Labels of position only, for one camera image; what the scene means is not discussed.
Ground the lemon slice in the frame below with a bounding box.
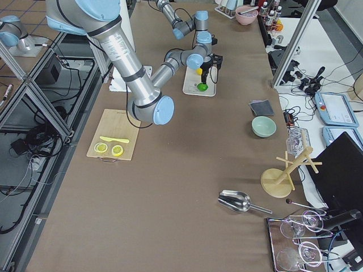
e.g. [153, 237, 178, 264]
[94, 142, 108, 154]
[111, 144, 124, 157]

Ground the lemon slice far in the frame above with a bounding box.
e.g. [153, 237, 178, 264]
[94, 142, 108, 154]

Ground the green lime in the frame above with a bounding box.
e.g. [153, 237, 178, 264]
[197, 83, 208, 92]

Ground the mint green bowl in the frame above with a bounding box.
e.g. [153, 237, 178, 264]
[251, 116, 277, 138]

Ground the blue teach pendant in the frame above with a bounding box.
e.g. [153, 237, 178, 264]
[314, 92, 359, 128]
[322, 126, 362, 148]

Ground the grey folded cloth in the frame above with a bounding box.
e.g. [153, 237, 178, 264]
[249, 99, 275, 117]

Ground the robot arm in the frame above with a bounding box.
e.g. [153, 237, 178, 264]
[155, 1, 218, 45]
[46, 0, 216, 125]

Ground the black glass tray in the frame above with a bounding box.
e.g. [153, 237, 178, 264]
[267, 210, 344, 271]

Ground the blue teach pendant near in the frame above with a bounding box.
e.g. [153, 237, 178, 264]
[322, 126, 362, 148]

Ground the black monitor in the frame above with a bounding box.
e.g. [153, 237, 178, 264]
[309, 132, 362, 211]

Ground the silver metal scoop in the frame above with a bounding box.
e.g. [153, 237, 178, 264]
[218, 190, 273, 215]

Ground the wooden cup tree stand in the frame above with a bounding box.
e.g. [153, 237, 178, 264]
[260, 129, 323, 198]

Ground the white rabbit tray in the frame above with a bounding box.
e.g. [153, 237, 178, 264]
[182, 66, 218, 98]

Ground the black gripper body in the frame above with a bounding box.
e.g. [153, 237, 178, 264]
[211, 35, 218, 45]
[200, 54, 223, 74]

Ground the yellow plastic knife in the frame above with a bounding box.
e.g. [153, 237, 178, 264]
[99, 136, 130, 143]

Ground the pink ribbed bowl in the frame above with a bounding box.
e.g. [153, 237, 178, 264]
[235, 6, 259, 26]

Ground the blue teach pendant far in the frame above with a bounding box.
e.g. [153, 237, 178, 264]
[314, 92, 359, 128]

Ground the lemon slice near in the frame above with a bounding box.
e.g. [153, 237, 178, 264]
[111, 144, 124, 157]

